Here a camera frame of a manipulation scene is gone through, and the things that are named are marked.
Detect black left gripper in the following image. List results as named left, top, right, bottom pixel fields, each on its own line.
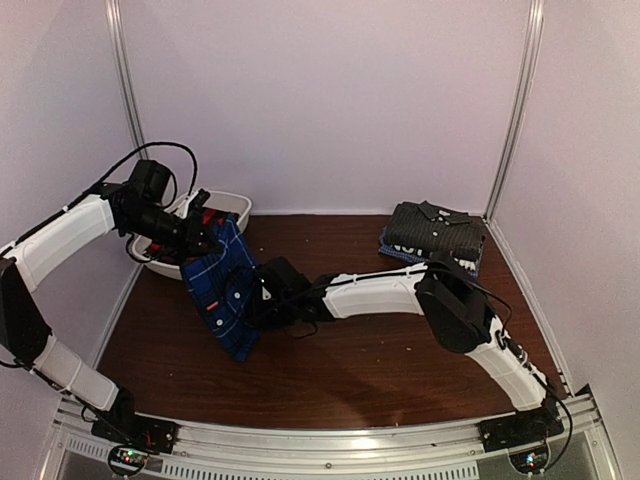
left=122, top=203, right=222, bottom=259

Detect blue plaid long sleeve shirt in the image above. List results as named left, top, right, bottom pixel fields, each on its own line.
left=180, top=220, right=261, bottom=362

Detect blue checked shirt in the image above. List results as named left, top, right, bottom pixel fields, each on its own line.
left=377, top=227, right=481, bottom=279

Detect dark grey striped shirt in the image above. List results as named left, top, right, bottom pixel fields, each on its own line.
left=382, top=201, right=485, bottom=261

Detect black white graphic shirt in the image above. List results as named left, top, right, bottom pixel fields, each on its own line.
left=389, top=242, right=484, bottom=274

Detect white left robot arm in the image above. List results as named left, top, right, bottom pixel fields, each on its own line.
left=1, top=182, right=222, bottom=444

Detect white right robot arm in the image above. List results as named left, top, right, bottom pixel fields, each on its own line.
left=245, top=255, right=558, bottom=442

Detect red black plaid shirt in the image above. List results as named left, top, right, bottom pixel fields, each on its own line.
left=146, top=209, right=236, bottom=266

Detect white plastic basket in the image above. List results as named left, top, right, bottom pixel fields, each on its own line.
left=130, top=190, right=253, bottom=281

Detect left circuit board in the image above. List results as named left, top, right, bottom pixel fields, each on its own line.
left=107, top=445, right=151, bottom=476

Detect circuit board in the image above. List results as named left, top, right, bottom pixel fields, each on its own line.
left=107, top=445, right=151, bottom=476
left=509, top=446, right=550, bottom=476

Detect right circuit board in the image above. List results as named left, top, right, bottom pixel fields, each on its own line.
left=509, top=446, right=550, bottom=476

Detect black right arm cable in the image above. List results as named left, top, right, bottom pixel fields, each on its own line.
left=282, top=319, right=321, bottom=340

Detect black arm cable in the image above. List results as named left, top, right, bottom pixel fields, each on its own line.
left=74, top=142, right=199, bottom=206
left=282, top=319, right=321, bottom=340

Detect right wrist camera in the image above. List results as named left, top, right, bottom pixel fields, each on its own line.
left=256, top=257, right=311, bottom=301

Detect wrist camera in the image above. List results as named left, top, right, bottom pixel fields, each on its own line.
left=128, top=159, right=177, bottom=207
left=256, top=257, right=311, bottom=301

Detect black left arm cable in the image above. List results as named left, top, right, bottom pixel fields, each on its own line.
left=74, top=142, right=199, bottom=206

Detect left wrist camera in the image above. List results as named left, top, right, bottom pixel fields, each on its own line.
left=128, top=159, right=177, bottom=207

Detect aluminium front rail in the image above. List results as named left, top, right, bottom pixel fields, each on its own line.
left=35, top=394, right=622, bottom=479

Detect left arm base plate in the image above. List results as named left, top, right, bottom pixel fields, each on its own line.
left=89, top=407, right=178, bottom=454

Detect aluminium corner post left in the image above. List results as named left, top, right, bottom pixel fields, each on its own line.
left=104, top=0, right=150, bottom=160

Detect aluminium corner post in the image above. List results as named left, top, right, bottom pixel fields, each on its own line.
left=483, top=0, right=545, bottom=225
left=104, top=0, right=150, bottom=160

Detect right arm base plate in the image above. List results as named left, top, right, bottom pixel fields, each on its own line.
left=479, top=411, right=564, bottom=453

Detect aluminium corner post right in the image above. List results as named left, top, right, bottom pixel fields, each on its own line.
left=483, top=0, right=545, bottom=225

